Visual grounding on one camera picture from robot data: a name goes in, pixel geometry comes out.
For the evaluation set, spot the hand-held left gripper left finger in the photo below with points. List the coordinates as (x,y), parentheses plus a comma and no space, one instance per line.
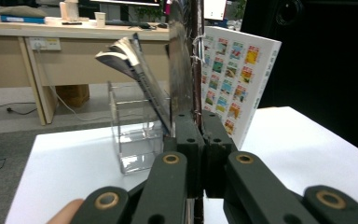
(192,146)

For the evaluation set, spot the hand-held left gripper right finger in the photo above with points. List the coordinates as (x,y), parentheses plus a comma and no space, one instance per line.
(214,149)

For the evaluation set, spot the clear acrylic file rack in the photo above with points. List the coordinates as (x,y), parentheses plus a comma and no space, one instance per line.
(136,149)

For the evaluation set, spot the white book with picture grid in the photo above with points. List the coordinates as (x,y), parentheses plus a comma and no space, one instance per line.
(245,81)

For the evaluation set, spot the brown red magazine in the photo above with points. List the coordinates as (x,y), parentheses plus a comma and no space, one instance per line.
(118,63)

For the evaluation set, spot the black mouse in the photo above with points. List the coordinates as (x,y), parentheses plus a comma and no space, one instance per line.
(162,25)

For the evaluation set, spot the brown cardboard box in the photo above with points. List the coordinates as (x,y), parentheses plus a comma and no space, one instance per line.
(73,95)

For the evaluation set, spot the black keyboard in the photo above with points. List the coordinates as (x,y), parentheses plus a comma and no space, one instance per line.
(127,24)

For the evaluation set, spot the monitor with white screen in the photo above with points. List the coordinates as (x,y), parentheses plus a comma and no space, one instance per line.
(215,9)

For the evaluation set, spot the black curtain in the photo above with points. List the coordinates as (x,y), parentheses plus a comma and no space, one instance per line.
(323,62)

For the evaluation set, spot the green plant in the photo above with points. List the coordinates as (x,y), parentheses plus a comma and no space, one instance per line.
(150,12)
(237,9)

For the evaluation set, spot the beige wooden desk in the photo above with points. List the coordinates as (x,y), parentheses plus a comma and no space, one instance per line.
(74,62)

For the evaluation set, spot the white paper cup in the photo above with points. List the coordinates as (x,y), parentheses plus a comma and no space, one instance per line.
(99,19)

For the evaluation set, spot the white container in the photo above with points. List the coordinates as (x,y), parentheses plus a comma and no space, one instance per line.
(70,11)

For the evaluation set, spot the blue box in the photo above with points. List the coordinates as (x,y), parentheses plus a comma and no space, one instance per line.
(21,19)

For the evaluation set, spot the grey green bag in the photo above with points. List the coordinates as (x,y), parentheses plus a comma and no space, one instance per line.
(21,11)

